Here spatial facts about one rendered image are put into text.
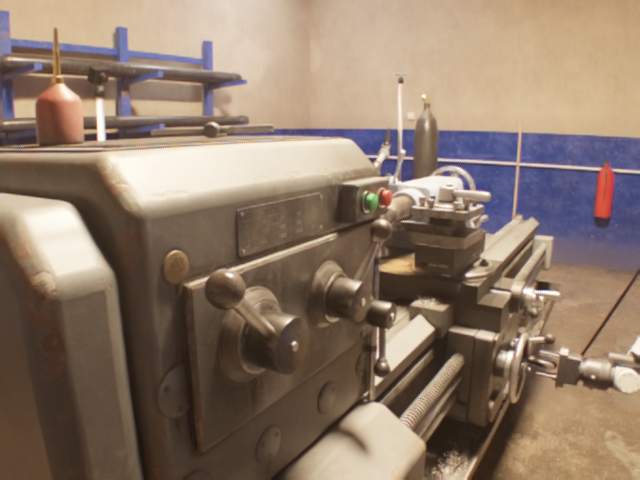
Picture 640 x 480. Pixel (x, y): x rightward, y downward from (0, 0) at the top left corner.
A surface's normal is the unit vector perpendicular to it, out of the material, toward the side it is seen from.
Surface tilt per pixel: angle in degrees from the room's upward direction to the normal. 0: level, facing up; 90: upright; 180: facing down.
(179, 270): 90
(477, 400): 90
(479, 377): 90
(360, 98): 90
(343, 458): 32
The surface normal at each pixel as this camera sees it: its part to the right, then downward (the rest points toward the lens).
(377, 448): 0.45, -0.77
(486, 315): -0.53, 0.18
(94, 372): 0.85, 0.11
